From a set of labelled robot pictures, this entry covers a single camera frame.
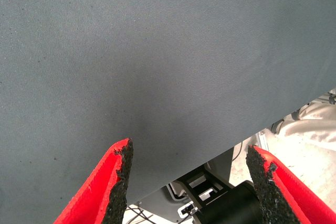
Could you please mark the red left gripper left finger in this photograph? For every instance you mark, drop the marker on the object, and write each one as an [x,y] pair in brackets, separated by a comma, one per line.
[105,182]

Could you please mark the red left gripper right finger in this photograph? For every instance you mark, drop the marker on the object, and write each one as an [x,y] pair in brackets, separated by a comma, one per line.
[278,195]

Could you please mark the white crumpled floor sheet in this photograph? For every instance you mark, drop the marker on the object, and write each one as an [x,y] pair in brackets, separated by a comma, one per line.
[309,121]

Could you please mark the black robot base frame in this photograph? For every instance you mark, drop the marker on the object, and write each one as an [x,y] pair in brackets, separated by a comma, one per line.
[228,205]

